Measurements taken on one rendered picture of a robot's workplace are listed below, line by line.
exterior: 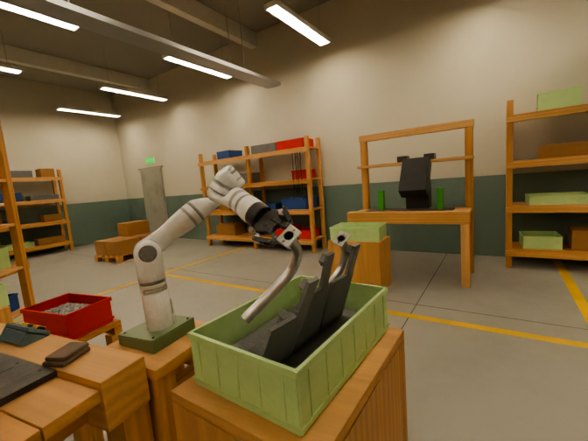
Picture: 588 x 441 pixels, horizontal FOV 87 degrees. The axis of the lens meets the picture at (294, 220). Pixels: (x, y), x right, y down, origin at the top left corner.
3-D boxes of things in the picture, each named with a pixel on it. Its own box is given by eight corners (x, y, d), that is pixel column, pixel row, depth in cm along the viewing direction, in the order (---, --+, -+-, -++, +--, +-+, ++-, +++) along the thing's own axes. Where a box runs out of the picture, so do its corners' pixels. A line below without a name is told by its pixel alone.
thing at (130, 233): (143, 248, 782) (138, 220, 773) (165, 249, 747) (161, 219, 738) (94, 262, 675) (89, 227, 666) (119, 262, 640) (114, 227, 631)
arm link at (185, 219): (199, 220, 128) (204, 220, 119) (145, 267, 119) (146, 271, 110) (184, 203, 125) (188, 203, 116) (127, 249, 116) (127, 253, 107)
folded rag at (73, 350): (64, 367, 92) (62, 359, 91) (41, 367, 93) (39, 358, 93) (91, 349, 101) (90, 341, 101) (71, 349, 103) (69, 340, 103)
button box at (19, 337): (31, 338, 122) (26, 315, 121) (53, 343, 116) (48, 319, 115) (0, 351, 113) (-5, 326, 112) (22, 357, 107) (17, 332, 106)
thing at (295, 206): (314, 254, 586) (305, 135, 559) (206, 246, 753) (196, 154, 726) (327, 248, 631) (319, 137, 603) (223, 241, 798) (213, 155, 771)
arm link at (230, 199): (227, 218, 89) (242, 191, 88) (199, 194, 97) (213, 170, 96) (243, 222, 95) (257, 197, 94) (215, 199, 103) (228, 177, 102)
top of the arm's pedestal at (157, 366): (168, 323, 139) (167, 314, 138) (224, 333, 124) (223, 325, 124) (95, 362, 111) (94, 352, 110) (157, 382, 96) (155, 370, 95)
